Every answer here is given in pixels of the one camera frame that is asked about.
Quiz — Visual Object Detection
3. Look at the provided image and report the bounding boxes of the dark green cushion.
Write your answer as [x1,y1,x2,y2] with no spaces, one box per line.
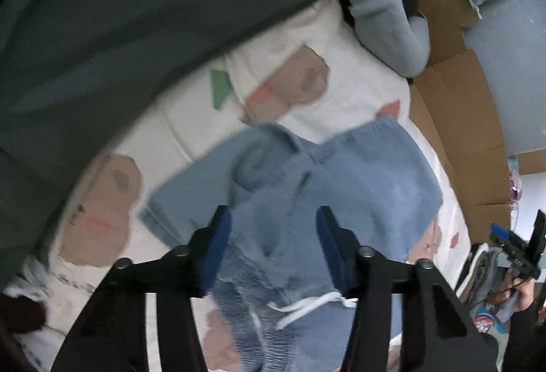
[0,0,346,283]

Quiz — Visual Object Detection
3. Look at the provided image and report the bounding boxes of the blue denim pants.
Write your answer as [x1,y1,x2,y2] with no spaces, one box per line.
[139,115,444,372]

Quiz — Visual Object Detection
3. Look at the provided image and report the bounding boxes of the colourful cartoon blanket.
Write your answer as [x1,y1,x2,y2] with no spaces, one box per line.
[471,299,515,334]

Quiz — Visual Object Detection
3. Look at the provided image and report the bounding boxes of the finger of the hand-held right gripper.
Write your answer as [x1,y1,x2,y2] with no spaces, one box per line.
[490,223,519,255]

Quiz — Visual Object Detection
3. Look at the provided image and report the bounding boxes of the cream bear printed blanket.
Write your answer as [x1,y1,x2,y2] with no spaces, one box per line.
[0,0,474,372]

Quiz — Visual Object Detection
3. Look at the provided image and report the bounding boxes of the flattened cardboard box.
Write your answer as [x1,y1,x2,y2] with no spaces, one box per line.
[403,0,546,247]

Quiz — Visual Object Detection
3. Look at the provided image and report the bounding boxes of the person's right forearm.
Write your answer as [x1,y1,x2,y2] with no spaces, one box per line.
[501,299,546,372]

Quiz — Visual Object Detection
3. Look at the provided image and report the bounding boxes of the person's right hand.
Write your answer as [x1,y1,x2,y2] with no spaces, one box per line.
[512,280,536,313]

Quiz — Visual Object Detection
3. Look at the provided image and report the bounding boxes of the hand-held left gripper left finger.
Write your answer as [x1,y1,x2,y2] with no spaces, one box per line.
[51,206,233,372]

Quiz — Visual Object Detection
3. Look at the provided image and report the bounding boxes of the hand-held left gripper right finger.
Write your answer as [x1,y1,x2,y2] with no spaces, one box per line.
[316,206,498,372]

